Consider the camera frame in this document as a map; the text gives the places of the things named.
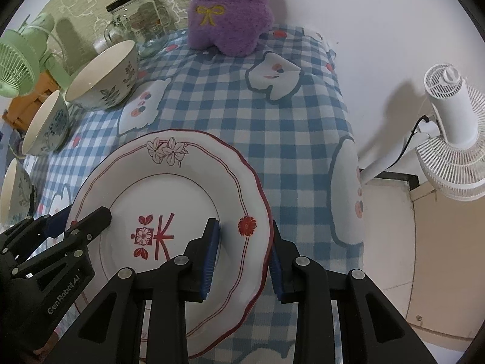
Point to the purple plush rabbit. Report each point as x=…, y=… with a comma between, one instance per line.
x=227, y=19

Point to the white plate with red pattern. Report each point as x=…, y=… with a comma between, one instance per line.
x=151, y=182

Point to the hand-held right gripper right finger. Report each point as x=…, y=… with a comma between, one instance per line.
x=276, y=269

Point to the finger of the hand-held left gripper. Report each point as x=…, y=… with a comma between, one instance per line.
x=93, y=222
x=57, y=223

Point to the blue checkered tablecloth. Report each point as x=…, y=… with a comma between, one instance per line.
x=227, y=121

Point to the beige floral ceramic bowl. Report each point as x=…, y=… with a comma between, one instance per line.
x=15, y=193
x=110, y=83
x=49, y=125

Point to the white standing fan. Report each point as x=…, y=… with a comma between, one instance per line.
x=451, y=113

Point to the glass jar with black lid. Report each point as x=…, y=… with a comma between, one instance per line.
x=144, y=19

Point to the green desk fan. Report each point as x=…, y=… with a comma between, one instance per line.
x=22, y=57

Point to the green printed wall mat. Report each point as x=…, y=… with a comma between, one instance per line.
x=75, y=0

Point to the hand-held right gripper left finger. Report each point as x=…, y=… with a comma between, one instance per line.
x=210, y=258

